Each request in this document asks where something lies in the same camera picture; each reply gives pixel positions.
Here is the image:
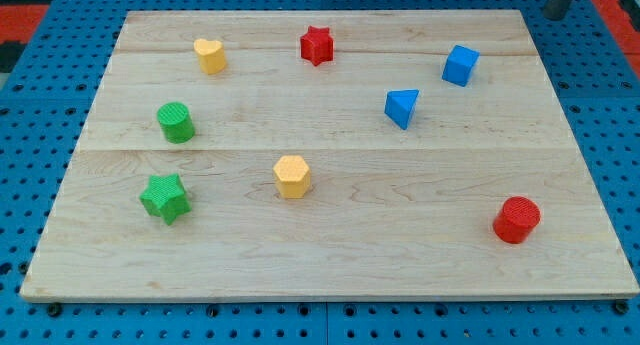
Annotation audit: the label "wooden board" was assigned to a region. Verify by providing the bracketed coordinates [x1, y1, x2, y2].
[20, 10, 639, 303]

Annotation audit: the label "yellow heart block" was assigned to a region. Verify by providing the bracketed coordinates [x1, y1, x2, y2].
[193, 39, 227, 75]

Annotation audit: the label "grey cylindrical post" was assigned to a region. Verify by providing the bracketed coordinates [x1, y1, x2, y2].
[542, 0, 573, 21]

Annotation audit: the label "green cylinder block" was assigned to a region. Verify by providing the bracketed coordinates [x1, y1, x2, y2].
[156, 102, 195, 144]

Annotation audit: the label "blue cube block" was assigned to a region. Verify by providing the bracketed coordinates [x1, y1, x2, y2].
[441, 45, 480, 87]

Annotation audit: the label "red star block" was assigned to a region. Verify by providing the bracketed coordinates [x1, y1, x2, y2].
[300, 26, 334, 66]

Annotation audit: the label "green star block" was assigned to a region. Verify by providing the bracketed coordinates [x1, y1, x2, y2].
[139, 173, 191, 225]

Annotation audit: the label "yellow hexagon block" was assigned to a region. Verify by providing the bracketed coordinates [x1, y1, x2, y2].
[273, 155, 311, 199]

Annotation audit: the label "blue triangle block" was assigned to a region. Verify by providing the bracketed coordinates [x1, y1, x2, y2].
[384, 89, 419, 130]

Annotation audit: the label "red cylinder block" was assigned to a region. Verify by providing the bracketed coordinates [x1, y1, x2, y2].
[493, 196, 541, 244]

